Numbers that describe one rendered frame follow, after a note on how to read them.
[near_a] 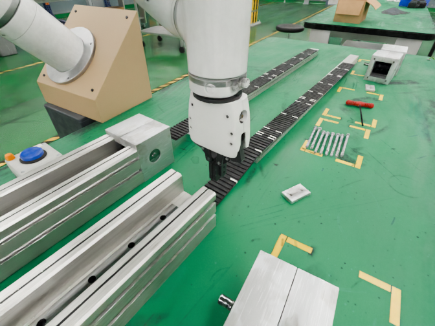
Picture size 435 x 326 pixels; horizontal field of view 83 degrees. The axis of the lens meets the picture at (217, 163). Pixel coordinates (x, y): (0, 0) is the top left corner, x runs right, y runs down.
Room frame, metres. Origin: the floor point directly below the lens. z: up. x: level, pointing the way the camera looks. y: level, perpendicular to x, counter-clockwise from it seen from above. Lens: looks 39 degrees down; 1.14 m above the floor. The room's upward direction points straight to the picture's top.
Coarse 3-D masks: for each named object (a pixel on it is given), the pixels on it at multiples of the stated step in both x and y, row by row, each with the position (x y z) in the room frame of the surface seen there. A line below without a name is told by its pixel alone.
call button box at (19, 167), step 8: (40, 144) 0.44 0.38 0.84; (48, 152) 0.41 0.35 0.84; (56, 152) 0.41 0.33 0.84; (16, 160) 0.38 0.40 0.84; (32, 160) 0.38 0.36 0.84; (40, 160) 0.38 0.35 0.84; (48, 160) 0.38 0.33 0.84; (16, 168) 0.36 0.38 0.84; (24, 168) 0.36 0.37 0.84; (32, 168) 0.36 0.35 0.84; (16, 176) 0.37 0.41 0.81
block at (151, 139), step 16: (112, 128) 0.45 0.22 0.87; (128, 128) 0.45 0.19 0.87; (144, 128) 0.45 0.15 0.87; (160, 128) 0.45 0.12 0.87; (128, 144) 0.40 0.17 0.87; (144, 144) 0.40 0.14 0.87; (160, 144) 0.43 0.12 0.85; (144, 160) 0.39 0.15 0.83; (160, 160) 0.42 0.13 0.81; (144, 176) 0.39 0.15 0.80
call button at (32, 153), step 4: (28, 148) 0.41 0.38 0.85; (32, 148) 0.41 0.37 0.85; (36, 148) 0.41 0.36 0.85; (40, 148) 0.41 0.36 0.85; (24, 152) 0.39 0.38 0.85; (28, 152) 0.39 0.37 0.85; (32, 152) 0.39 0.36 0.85; (36, 152) 0.39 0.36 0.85; (40, 152) 0.39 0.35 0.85; (20, 156) 0.38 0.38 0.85; (24, 156) 0.38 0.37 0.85; (28, 156) 0.38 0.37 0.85; (32, 156) 0.38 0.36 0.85; (36, 156) 0.38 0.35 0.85; (40, 156) 0.39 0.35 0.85; (24, 160) 0.38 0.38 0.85; (28, 160) 0.38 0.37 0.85
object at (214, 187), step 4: (208, 184) 0.37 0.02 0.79; (212, 184) 0.37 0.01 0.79; (216, 184) 0.36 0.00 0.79; (208, 188) 0.36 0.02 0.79; (212, 188) 0.36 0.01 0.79; (216, 188) 0.36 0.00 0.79; (220, 188) 0.35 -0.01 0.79; (224, 188) 0.35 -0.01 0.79; (216, 192) 0.35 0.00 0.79; (220, 192) 0.34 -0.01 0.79; (224, 192) 0.35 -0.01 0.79; (228, 192) 0.35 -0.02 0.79; (224, 196) 0.34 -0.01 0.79
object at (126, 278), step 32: (160, 192) 0.27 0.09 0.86; (96, 224) 0.21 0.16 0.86; (128, 224) 0.22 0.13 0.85; (160, 224) 0.21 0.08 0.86; (192, 224) 0.23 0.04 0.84; (64, 256) 0.16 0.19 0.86; (96, 256) 0.18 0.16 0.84; (128, 256) 0.16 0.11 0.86; (160, 256) 0.18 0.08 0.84; (32, 288) 0.12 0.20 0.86; (64, 288) 0.14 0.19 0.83; (96, 288) 0.12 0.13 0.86; (128, 288) 0.13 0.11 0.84; (0, 320) 0.10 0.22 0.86; (32, 320) 0.11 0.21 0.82; (64, 320) 0.09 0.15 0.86; (96, 320) 0.10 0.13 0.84; (128, 320) 0.12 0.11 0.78
